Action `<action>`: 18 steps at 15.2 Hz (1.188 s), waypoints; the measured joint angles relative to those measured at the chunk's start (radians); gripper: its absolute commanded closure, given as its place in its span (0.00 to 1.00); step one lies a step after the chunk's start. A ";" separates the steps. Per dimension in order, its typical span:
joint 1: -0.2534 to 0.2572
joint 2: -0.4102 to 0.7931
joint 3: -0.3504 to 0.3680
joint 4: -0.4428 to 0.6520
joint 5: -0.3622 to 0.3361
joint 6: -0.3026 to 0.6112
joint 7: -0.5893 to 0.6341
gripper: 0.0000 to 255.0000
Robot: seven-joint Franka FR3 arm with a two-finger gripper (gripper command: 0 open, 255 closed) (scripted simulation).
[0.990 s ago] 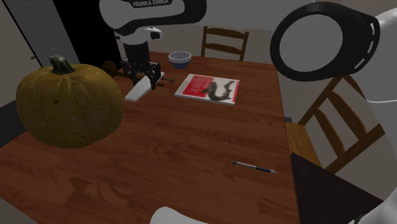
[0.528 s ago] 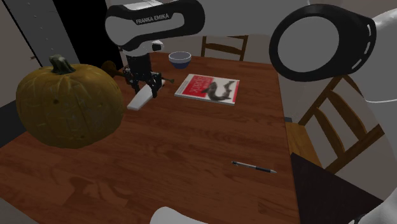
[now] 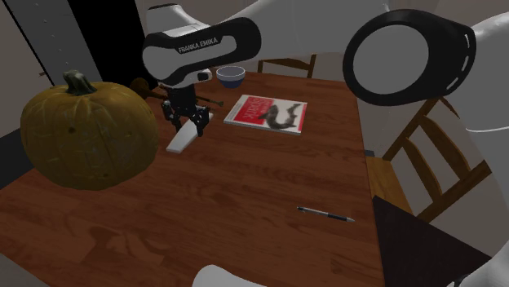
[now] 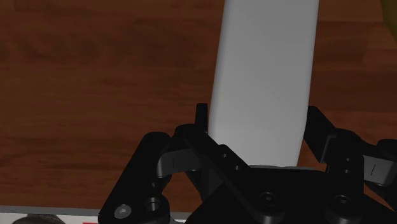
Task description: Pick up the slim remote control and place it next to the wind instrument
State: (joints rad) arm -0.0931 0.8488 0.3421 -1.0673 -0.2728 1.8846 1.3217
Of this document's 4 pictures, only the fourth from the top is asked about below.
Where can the brown wooden table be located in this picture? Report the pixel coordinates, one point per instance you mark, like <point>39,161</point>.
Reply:
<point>93,102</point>

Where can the white elongated rounded object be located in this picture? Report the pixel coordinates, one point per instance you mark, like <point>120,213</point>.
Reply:
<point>263,80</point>

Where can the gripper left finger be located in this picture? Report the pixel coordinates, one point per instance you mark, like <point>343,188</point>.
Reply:
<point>139,173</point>

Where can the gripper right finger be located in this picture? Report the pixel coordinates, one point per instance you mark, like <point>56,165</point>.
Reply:
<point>344,149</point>

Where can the yellow object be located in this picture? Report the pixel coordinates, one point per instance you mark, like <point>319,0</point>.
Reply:
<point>392,9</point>

